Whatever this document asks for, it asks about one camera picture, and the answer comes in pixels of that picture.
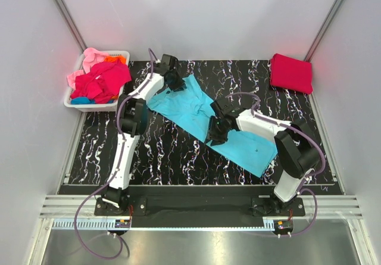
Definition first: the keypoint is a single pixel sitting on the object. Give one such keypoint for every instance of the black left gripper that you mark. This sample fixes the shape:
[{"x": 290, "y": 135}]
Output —
[{"x": 179, "y": 84}]

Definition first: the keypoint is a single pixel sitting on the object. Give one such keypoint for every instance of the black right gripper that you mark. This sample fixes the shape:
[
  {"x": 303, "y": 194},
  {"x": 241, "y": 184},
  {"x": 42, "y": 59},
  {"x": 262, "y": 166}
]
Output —
[{"x": 217, "y": 139}]

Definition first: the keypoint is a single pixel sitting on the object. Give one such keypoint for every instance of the cyan t shirt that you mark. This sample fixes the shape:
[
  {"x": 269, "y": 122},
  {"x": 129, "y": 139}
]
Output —
[{"x": 190, "y": 109}]

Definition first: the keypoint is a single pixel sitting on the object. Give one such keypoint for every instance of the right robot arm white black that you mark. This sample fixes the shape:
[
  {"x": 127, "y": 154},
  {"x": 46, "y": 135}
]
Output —
[{"x": 300, "y": 155}]

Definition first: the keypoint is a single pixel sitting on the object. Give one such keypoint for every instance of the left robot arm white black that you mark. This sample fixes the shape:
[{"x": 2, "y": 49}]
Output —
[{"x": 131, "y": 122}]

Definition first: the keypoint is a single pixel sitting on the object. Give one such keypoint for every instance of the orange t shirt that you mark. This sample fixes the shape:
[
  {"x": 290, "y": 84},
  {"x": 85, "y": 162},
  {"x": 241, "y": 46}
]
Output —
[{"x": 112, "y": 59}]

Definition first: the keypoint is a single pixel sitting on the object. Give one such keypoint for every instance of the magenta t shirt in basket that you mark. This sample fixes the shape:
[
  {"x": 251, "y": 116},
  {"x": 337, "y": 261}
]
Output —
[{"x": 102, "y": 83}]

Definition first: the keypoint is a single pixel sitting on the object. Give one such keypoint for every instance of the white plastic laundry basket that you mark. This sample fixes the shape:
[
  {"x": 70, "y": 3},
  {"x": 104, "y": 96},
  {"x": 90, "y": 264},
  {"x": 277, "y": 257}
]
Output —
[{"x": 110, "y": 106}]

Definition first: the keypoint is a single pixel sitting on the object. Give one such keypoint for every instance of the light pink t shirt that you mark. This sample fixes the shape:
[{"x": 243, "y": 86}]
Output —
[{"x": 92, "y": 56}]

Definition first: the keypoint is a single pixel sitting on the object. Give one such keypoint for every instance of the folded red t shirt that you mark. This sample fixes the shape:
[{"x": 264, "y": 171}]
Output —
[{"x": 290, "y": 73}]

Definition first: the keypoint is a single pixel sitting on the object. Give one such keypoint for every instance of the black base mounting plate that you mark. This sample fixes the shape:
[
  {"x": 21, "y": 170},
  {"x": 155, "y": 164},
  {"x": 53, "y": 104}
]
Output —
[{"x": 192, "y": 218}]

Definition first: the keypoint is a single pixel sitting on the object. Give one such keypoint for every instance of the blue t shirt in basket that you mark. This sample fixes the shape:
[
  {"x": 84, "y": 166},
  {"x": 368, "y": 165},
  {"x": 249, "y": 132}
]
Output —
[{"x": 82, "y": 100}]

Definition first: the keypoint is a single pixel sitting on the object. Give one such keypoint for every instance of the aluminium frame rail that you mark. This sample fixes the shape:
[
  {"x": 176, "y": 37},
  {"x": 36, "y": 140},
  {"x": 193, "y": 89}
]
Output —
[{"x": 327, "y": 207}]

